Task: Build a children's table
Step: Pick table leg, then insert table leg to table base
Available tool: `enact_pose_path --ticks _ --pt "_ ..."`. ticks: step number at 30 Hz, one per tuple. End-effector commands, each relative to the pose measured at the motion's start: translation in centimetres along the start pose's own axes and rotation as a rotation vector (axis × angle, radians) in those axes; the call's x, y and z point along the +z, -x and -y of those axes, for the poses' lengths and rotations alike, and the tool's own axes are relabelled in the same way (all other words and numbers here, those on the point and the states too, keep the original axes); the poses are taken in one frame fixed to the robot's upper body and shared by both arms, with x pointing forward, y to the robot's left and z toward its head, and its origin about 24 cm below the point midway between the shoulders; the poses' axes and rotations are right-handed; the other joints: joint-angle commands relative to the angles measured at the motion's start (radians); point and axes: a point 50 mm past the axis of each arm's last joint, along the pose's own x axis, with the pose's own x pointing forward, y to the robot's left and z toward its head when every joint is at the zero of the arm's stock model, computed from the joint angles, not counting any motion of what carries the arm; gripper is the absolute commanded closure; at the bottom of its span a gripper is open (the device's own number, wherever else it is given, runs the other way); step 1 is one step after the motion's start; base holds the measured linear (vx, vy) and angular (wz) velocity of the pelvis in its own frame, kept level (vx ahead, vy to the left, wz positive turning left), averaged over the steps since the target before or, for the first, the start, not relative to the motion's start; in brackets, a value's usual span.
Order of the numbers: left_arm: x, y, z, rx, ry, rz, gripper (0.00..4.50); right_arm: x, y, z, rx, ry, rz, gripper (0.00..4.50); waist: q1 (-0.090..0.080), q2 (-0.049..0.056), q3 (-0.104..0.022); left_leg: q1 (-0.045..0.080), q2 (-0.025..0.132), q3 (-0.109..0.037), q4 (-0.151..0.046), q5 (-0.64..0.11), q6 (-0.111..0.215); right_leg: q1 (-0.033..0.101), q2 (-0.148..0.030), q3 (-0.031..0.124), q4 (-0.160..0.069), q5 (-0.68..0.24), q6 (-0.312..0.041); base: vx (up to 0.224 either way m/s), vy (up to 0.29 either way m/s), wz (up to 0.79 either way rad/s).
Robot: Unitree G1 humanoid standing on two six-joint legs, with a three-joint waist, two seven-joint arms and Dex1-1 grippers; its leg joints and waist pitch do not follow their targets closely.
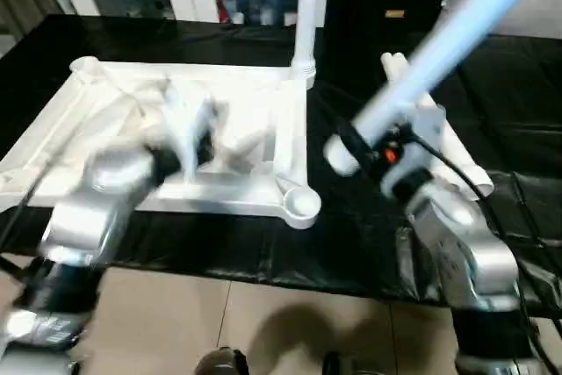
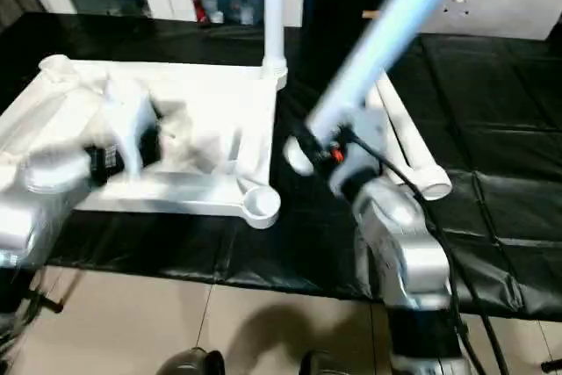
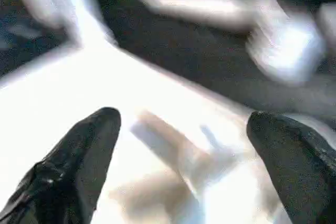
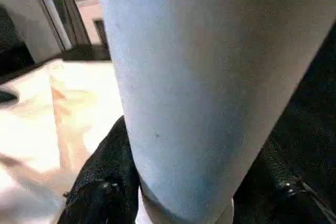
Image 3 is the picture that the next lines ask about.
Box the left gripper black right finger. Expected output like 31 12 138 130
246 110 336 224

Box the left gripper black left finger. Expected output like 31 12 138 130
0 106 122 224

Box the white plastic table top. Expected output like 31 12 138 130
0 42 336 224

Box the black work mat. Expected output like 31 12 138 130
0 0 336 120

